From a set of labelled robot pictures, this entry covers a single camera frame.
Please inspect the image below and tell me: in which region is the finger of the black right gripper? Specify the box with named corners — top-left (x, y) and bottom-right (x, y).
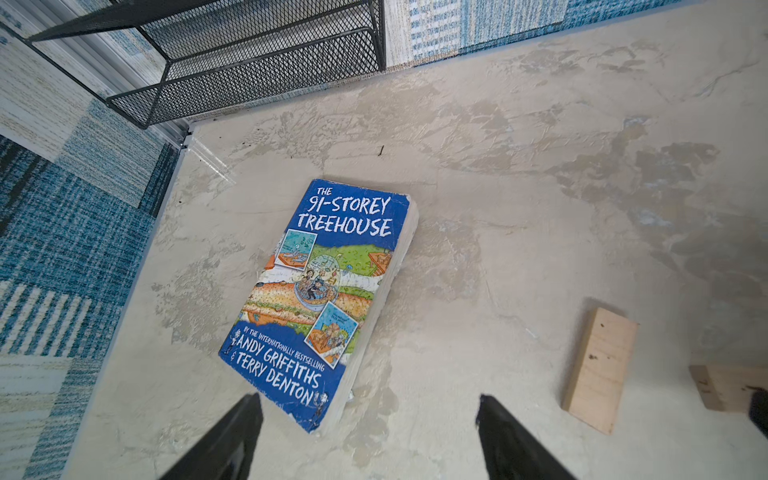
top-left (748, 388), bottom-right (768, 438)

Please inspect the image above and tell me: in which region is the natural wood block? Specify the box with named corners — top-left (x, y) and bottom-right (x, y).
top-left (689, 365), bottom-right (767, 413)
top-left (562, 307), bottom-right (639, 435)

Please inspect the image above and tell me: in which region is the black wire mesh shelf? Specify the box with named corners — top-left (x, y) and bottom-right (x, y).
top-left (25, 1), bottom-right (386, 129)

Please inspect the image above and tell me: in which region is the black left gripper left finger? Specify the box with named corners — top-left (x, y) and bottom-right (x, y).
top-left (161, 393), bottom-right (263, 480)

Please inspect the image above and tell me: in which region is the blue treehouse paperback book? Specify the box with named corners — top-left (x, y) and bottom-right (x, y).
top-left (219, 179), bottom-right (418, 433)

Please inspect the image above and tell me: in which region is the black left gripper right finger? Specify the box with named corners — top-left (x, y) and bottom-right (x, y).
top-left (475, 394), bottom-right (575, 480)

